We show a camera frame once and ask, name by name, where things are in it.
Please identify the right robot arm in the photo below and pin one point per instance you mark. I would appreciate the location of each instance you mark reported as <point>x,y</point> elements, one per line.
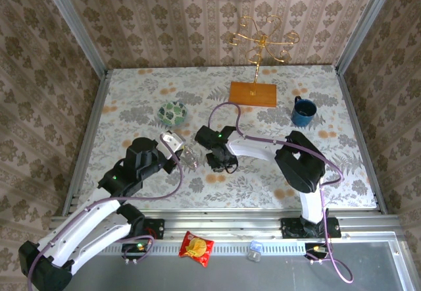
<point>253,147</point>

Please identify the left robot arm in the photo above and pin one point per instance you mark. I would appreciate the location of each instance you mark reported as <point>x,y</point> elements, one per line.
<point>82,228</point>

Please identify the leaf pattern ceramic bowl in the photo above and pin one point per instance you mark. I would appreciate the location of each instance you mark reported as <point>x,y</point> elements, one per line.
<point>172,114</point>

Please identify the gold hook stand wooden base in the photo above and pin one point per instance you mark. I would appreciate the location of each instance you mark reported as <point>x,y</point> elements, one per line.
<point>253,95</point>

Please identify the floral tablecloth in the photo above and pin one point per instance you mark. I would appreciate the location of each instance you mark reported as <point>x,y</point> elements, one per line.
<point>138,83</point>

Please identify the small black controller board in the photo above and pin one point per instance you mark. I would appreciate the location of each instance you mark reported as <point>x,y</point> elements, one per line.
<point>133,249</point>
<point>315,249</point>

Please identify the red snack packet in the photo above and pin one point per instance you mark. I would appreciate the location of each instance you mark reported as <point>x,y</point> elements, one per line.
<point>196,248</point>

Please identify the dark blue mug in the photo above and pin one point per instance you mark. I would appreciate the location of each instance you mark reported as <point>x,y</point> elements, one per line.
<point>304,115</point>

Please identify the small clear plastic cup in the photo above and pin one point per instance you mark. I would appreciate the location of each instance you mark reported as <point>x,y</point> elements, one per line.
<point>255,249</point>

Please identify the grey metal tray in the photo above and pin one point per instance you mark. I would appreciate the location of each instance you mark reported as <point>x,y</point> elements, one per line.
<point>230,278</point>

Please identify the aluminium table side rail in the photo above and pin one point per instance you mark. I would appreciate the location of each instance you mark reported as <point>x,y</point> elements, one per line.
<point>89,139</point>
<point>360,139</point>

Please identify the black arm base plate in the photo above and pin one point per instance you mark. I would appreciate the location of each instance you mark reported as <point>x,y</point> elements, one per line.
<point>287,230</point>
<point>158,228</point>

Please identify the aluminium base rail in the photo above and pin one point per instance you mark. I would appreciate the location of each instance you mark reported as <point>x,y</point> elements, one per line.
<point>223,225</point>

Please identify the aluminium frame post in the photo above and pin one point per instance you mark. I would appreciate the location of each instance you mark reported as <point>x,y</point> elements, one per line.
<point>73,24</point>
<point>365,24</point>

